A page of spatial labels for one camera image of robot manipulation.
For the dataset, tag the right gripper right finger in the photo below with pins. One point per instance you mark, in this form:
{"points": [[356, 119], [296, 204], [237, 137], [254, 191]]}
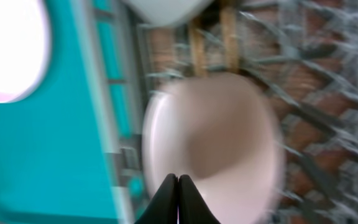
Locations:
{"points": [[192, 209]]}

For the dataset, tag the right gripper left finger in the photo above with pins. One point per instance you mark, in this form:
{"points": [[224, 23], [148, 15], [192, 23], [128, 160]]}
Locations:
{"points": [[163, 207]]}

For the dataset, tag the small pink plate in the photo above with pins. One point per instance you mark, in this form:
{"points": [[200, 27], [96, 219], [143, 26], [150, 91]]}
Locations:
{"points": [[222, 132]]}

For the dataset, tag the grey bowl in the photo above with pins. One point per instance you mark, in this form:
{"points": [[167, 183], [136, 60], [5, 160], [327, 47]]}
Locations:
{"points": [[167, 13]]}

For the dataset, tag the large pink plate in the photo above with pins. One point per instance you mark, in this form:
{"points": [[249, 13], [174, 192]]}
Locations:
{"points": [[25, 47]]}

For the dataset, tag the teal plastic serving tray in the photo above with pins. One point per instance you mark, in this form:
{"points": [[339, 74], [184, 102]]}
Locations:
{"points": [[61, 147]]}

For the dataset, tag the grey plastic dish rack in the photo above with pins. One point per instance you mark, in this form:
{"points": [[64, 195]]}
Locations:
{"points": [[303, 57]]}

